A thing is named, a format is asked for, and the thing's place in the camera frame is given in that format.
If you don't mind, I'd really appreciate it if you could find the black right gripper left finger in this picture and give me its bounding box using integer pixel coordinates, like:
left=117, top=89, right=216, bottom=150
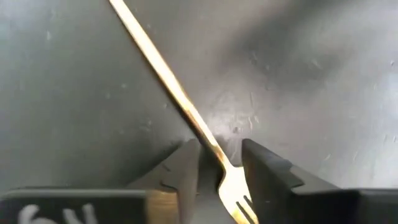
left=0, top=138, right=201, bottom=224

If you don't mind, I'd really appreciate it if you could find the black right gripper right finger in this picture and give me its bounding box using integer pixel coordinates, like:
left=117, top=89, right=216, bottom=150
left=241, top=138, right=398, bottom=224

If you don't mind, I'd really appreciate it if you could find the gold fork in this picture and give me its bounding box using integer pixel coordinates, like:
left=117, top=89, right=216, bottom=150
left=108, top=0, right=259, bottom=224

